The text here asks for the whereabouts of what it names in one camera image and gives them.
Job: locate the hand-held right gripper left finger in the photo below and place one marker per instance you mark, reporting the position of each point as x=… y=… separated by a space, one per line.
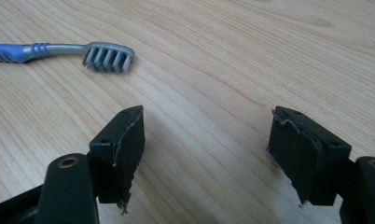
x=120 y=155

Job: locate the blue and grey toothbrush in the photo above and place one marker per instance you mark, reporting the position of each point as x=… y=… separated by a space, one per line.
x=67 y=51

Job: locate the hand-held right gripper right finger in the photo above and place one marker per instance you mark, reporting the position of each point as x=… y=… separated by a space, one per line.
x=303 y=155

